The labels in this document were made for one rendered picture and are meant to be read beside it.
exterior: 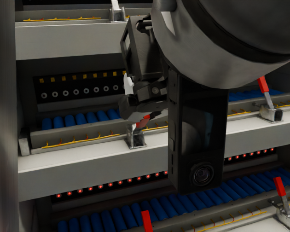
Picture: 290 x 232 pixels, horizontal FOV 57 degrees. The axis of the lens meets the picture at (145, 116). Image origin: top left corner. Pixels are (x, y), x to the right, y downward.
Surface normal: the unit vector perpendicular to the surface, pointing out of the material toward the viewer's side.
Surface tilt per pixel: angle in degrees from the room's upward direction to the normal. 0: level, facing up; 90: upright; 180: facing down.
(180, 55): 124
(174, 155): 89
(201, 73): 141
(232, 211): 112
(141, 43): 81
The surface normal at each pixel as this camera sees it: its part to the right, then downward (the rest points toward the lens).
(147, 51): 0.26, -0.21
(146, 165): 0.32, 0.30
